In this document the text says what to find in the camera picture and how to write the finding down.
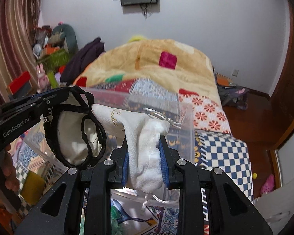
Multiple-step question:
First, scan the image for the clear plastic storage box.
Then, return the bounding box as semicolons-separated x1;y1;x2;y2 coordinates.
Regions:
25;89;194;206

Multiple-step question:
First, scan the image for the wall power socket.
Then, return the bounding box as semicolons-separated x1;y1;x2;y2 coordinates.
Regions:
232;69;238;76

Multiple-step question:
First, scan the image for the white wardrobe sliding door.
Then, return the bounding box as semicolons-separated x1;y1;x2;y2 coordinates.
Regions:
255;133;294;234

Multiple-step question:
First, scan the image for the yellow fluffy cushion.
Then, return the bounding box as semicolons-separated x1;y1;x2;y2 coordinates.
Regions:
127;34;147;43

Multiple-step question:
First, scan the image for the green cardboard box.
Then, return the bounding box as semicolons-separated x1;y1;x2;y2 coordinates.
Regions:
37;49;72;72

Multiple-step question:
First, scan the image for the red striped curtain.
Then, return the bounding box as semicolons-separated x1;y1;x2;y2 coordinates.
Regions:
0;0;41;105

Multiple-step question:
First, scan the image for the patterned colourful bedsheet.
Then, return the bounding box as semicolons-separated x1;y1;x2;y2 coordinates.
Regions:
12;78;255;235

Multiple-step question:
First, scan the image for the grey backpack on floor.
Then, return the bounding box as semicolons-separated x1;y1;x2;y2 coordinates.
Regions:
215;73;249;110

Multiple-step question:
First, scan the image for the pink rabbit toy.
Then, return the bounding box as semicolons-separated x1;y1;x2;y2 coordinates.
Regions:
36;64;50;93

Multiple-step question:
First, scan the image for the dark purple garment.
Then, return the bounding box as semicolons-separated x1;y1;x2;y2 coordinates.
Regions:
60;37;105;84

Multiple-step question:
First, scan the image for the beige patchwork blanket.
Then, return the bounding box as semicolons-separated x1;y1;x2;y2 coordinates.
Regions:
78;39;221;103

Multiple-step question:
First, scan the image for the brown wooden door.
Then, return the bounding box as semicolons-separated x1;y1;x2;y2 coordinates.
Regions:
269;5;294;150

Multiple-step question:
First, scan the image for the green bottle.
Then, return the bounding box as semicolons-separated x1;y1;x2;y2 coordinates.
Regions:
47;71;59;89

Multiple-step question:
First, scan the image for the grey green plush toy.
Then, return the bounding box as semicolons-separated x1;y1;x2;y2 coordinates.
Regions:
48;23;78;55

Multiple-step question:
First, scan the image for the white drawstring pouch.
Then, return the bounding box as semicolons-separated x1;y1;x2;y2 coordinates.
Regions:
92;104;170;193

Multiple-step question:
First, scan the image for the red box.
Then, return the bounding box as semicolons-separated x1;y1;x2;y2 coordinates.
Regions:
7;71;31;94

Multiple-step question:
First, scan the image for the green knitted cloth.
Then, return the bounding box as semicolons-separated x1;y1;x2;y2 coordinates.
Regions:
110;206;122;235

